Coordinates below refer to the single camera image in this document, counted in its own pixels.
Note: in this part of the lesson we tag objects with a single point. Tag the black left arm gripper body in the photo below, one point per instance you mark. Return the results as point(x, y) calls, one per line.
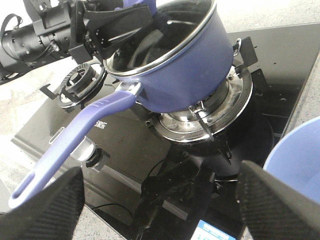
point(60, 31)

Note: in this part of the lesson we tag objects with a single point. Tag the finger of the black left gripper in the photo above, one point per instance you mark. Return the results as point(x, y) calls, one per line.
point(51, 214)

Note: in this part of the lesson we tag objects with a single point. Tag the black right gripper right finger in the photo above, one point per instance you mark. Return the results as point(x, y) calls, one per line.
point(271, 210)

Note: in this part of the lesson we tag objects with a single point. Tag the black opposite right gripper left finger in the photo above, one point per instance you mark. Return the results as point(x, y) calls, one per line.
point(110, 29)

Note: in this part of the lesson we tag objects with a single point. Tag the light blue plastic bowl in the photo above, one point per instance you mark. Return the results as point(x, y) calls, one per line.
point(295, 160)

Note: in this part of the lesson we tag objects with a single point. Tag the blue saucepan with handle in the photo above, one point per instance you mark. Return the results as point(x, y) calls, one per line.
point(180, 58)

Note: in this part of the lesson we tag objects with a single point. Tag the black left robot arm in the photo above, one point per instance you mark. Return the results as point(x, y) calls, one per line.
point(14, 53)

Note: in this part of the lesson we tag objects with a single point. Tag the left gas burner with support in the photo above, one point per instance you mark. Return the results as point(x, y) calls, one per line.
point(79, 86)

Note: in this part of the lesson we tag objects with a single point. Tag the gas burner with support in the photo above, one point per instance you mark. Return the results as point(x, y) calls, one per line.
point(219, 110)
point(79, 86)

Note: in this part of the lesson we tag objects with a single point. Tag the blue energy label sticker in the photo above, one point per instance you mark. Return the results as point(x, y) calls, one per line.
point(205, 231)

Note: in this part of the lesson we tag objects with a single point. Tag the silver stove control knob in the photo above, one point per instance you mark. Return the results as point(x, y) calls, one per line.
point(84, 150)

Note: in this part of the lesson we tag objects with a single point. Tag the right gas burner with support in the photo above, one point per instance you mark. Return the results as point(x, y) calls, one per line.
point(219, 110)

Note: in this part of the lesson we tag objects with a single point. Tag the black glass gas stove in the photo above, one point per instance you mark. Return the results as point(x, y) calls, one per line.
point(150, 187)

